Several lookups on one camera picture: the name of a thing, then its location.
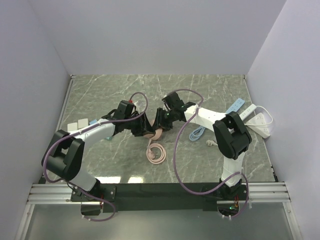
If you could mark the white square charger plug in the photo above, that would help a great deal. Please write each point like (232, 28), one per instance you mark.
(71, 127)

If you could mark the blue long power strip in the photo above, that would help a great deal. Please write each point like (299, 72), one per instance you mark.
(235, 106)

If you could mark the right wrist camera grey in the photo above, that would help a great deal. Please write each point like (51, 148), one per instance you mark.
(167, 103)

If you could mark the pink round power strip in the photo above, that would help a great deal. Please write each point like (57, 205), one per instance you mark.
(154, 136)

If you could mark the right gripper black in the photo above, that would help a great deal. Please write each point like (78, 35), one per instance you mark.
(160, 122)

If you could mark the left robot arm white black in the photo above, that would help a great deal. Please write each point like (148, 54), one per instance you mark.
(64, 154)

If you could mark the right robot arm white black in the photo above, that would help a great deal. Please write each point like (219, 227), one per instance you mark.
(232, 137)

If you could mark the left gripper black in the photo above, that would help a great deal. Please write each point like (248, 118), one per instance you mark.
(144, 127)

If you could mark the black base bar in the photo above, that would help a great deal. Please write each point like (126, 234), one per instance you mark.
(155, 197)

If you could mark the aluminium rail frame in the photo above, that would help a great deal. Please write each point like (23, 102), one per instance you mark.
(60, 194)

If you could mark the blue plug adapter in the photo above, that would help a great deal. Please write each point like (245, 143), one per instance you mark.
(82, 123)

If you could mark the teal dual USB charger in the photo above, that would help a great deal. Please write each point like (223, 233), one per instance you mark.
(94, 122)

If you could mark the white triangular power strip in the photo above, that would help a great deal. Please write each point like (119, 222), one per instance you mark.
(259, 125)

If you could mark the white power strip coloured sockets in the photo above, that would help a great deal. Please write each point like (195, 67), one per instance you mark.
(247, 112)

